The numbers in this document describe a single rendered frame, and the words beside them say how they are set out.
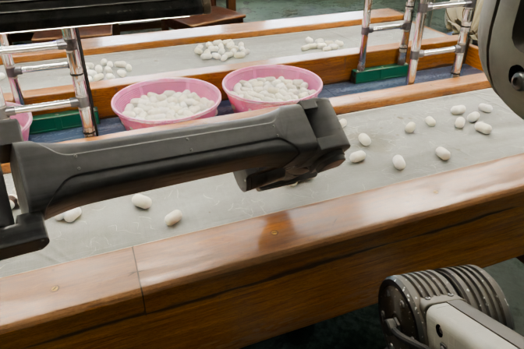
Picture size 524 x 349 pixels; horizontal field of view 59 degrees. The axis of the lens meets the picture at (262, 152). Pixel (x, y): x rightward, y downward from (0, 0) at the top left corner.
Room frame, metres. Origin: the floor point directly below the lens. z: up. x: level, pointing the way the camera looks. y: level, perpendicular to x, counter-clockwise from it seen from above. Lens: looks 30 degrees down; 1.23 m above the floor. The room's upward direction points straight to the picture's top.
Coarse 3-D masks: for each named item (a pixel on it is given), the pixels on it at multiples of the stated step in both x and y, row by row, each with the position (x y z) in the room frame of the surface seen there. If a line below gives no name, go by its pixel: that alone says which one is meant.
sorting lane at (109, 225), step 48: (480, 96) 1.13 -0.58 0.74; (384, 144) 0.87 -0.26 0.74; (432, 144) 0.87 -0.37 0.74; (480, 144) 0.87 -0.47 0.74; (144, 192) 0.69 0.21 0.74; (192, 192) 0.69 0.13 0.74; (240, 192) 0.69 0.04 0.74; (288, 192) 0.69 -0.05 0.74; (336, 192) 0.69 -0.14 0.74; (96, 240) 0.56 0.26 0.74; (144, 240) 0.56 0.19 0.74
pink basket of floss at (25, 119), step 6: (6, 102) 1.02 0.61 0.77; (18, 114) 1.00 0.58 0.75; (24, 114) 0.99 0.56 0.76; (30, 114) 0.96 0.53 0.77; (18, 120) 1.00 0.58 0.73; (24, 120) 0.98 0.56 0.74; (30, 120) 0.93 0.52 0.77; (24, 126) 0.90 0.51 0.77; (24, 132) 0.90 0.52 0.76; (24, 138) 0.90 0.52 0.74
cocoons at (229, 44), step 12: (216, 48) 1.49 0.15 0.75; (228, 48) 1.50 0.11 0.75; (240, 48) 1.49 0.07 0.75; (312, 48) 1.53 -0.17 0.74; (324, 48) 1.48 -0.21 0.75; (336, 48) 1.51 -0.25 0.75; (0, 72) 1.25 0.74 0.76; (96, 72) 1.27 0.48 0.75; (108, 72) 1.28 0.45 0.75; (120, 72) 1.26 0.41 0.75
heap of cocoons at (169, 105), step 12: (144, 96) 1.12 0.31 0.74; (156, 96) 1.13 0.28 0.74; (168, 96) 1.15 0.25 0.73; (180, 96) 1.14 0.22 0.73; (192, 96) 1.13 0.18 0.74; (132, 108) 1.06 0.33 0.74; (144, 108) 1.05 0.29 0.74; (156, 108) 1.04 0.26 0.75; (168, 108) 1.05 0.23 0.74; (180, 108) 1.05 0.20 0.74; (192, 108) 1.04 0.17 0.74; (204, 108) 1.05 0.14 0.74
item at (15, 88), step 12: (0, 36) 1.04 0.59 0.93; (12, 60) 1.05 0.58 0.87; (84, 60) 1.11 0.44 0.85; (12, 72) 1.04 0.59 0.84; (24, 72) 1.05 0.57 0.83; (12, 84) 1.04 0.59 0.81; (12, 96) 1.04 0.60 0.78; (96, 108) 1.11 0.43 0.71; (36, 120) 1.04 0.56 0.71; (48, 120) 1.06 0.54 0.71; (60, 120) 1.06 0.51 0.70; (72, 120) 1.07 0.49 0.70; (96, 120) 1.10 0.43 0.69; (36, 132) 1.04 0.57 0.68
